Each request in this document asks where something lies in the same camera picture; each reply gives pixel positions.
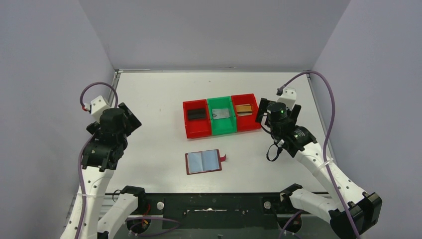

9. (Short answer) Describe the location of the black VIP credit card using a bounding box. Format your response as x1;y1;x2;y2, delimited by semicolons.
187;108;207;121

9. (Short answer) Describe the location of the red leather card holder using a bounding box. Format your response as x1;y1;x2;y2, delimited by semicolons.
185;149;226;175

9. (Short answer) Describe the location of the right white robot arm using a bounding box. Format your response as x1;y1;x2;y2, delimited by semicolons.
255;98;382;239

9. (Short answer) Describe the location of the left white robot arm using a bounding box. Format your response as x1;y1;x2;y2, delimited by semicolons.
61;103;147;239

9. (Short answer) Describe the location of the silver credit card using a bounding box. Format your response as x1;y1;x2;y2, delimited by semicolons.
211;108;230;120

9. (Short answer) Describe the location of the right red plastic bin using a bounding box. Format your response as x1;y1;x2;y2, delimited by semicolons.
231;94;260;132

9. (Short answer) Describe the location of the red plastic bin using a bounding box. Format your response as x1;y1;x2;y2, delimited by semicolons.
231;94;260;132
183;99;212;139

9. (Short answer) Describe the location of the green plastic bin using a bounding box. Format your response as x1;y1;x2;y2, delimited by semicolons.
207;96;237;135

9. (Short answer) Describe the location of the left red plastic bin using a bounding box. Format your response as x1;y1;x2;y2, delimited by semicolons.
183;99;212;139

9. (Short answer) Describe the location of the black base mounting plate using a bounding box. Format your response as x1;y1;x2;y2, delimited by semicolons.
133;193;297;230

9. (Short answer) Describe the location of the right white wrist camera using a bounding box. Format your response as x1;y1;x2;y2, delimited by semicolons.
276;87;297;110

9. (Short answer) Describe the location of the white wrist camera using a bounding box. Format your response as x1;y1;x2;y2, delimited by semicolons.
276;87;297;110
89;96;111;123

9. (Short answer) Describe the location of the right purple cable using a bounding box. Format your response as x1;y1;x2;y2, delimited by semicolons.
276;70;362;239

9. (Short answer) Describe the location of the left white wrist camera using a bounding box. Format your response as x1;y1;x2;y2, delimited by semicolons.
89;96;111;123

